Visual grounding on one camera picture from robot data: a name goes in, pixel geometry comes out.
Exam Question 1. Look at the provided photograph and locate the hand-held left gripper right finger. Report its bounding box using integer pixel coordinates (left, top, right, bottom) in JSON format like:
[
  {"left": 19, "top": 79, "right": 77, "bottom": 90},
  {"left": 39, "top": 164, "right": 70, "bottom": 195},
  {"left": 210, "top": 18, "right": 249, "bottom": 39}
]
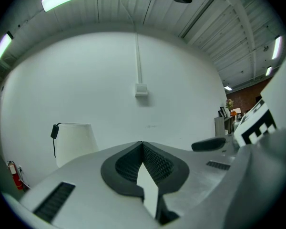
[{"left": 142, "top": 141, "right": 190, "bottom": 225}]

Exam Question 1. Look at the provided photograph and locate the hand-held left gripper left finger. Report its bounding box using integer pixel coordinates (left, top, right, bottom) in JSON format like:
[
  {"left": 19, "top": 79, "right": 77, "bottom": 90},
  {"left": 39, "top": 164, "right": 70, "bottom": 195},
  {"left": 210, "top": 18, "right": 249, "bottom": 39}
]
[{"left": 101, "top": 141, "right": 145, "bottom": 199}]

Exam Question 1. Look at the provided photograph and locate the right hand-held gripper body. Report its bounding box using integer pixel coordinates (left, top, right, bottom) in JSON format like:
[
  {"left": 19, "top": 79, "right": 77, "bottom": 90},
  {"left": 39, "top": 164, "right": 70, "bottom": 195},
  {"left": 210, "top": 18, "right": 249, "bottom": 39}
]
[{"left": 233, "top": 48, "right": 286, "bottom": 229}]

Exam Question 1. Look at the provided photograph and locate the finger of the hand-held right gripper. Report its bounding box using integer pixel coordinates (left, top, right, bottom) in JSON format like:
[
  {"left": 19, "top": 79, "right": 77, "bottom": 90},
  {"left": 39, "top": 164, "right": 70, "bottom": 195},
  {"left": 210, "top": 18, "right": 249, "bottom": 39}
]
[{"left": 191, "top": 137, "right": 226, "bottom": 152}]

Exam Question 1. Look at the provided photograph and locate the grey sideboard cabinet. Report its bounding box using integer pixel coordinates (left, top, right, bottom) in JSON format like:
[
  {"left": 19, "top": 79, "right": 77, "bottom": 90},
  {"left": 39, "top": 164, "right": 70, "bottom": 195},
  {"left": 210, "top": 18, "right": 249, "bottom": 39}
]
[{"left": 214, "top": 115, "right": 235, "bottom": 137}]

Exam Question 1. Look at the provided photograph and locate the black power adapter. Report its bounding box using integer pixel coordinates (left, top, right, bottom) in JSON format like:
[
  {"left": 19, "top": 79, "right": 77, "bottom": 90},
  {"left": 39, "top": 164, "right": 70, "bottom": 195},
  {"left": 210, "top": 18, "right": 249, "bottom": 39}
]
[{"left": 50, "top": 122, "right": 62, "bottom": 139}]

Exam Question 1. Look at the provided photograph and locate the red fire extinguisher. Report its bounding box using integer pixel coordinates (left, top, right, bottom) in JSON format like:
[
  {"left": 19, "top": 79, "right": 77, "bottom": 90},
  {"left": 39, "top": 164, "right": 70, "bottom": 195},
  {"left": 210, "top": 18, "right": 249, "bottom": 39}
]
[{"left": 6, "top": 160, "right": 24, "bottom": 191}]

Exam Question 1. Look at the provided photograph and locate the white wall junction box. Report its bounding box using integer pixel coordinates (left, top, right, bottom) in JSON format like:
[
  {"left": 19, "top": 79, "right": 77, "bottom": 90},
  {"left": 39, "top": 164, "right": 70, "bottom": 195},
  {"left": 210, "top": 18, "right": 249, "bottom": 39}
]
[{"left": 134, "top": 83, "right": 149, "bottom": 98}]

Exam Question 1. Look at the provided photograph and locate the white wall conduit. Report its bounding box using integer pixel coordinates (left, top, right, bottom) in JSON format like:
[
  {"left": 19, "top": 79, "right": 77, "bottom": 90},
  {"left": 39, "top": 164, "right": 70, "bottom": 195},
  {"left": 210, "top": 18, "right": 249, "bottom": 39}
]
[{"left": 133, "top": 20, "right": 143, "bottom": 84}]

